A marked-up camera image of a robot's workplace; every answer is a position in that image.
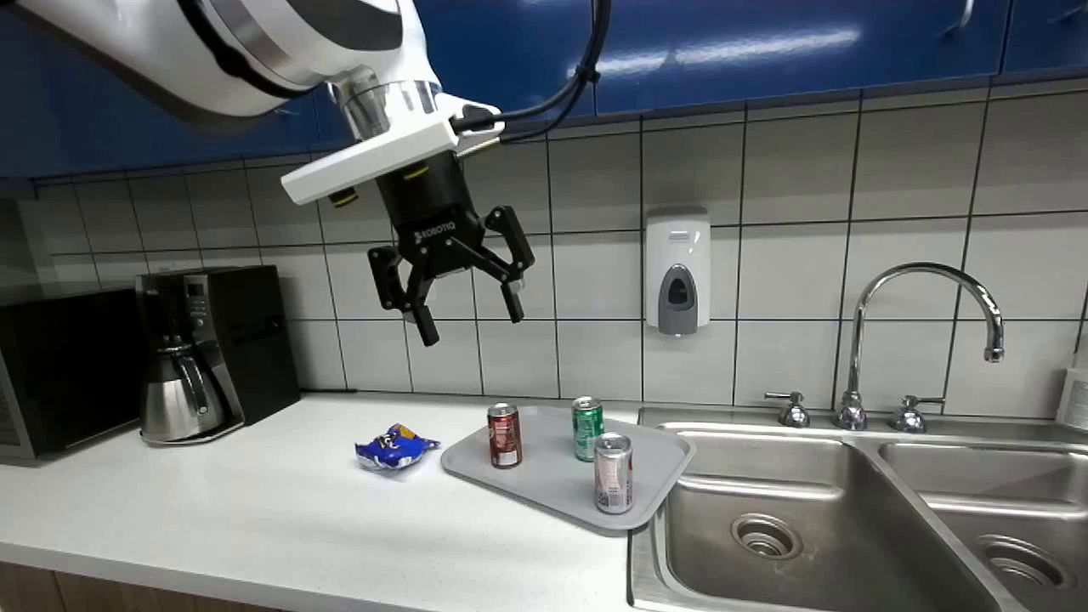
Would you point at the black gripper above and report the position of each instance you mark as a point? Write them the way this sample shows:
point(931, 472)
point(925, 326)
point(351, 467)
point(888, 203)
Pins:
point(437, 231)

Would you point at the red soda can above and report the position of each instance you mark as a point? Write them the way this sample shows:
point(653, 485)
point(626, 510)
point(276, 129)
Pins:
point(504, 433)

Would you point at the green soda can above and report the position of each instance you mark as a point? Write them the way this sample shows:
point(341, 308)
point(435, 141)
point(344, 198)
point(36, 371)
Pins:
point(586, 427)

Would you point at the silver pink soda can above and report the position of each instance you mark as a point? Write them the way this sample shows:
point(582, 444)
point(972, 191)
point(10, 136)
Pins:
point(614, 472)

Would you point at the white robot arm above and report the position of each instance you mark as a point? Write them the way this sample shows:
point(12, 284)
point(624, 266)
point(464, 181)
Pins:
point(240, 57)

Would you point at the blue snack bag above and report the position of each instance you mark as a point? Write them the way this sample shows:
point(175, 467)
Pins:
point(395, 450)

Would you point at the white soap dispenser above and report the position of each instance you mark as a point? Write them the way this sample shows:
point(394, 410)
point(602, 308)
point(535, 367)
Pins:
point(677, 269)

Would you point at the steel coffee maker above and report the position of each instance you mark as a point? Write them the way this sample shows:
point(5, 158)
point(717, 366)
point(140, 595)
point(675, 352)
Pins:
point(218, 352)

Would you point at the grey plastic tray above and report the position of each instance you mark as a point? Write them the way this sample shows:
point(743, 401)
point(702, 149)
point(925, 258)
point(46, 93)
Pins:
point(549, 477)

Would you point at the black microwave oven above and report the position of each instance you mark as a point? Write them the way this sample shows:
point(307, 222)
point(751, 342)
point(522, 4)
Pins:
point(69, 371)

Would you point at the chrome sink faucet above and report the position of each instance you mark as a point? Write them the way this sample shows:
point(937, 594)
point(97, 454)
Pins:
point(886, 349)

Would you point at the stainless steel double sink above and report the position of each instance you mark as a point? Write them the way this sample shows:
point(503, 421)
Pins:
point(959, 519)

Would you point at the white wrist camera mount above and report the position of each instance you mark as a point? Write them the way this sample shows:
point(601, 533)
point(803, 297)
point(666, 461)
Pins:
point(407, 144)

